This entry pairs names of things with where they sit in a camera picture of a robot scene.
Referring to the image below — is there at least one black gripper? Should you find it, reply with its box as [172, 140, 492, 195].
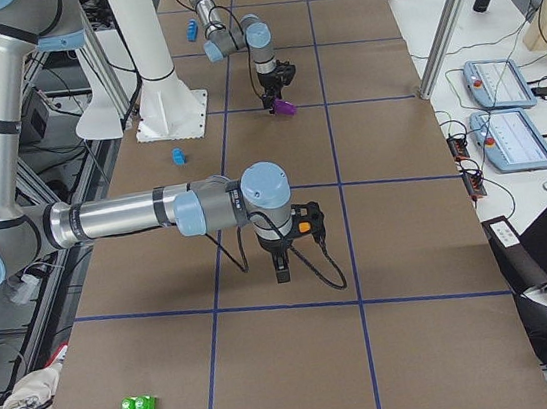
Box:
[258, 236, 293, 283]
[257, 69, 283, 113]

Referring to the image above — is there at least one purple trapezoid block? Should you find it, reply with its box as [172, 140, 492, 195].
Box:
[272, 99, 297, 116]

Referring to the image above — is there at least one orange trapezoid block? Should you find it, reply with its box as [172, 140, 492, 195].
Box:
[298, 221, 311, 234]

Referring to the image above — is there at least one long blue studded block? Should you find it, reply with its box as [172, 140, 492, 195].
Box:
[186, 18, 199, 43]

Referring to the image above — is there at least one small blue block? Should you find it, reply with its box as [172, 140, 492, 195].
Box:
[171, 147, 187, 166]

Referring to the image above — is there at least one green studded block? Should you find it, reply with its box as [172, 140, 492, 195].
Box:
[120, 394, 157, 409]

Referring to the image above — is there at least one upper teach pendant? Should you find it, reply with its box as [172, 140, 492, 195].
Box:
[462, 59, 537, 110]

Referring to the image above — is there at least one teach pendant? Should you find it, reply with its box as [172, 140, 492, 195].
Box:
[469, 108, 547, 174]
[462, 59, 537, 110]

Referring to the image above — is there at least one lower teach pendant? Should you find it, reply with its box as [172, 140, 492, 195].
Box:
[469, 108, 547, 174]

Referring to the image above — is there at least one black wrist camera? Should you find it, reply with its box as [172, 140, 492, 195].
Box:
[275, 60, 296, 87]
[290, 201, 326, 243]

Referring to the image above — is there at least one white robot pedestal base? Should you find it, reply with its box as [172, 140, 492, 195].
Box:
[107, 0, 208, 143]

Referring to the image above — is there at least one aluminium frame post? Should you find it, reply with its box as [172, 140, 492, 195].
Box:
[418, 0, 464, 100]

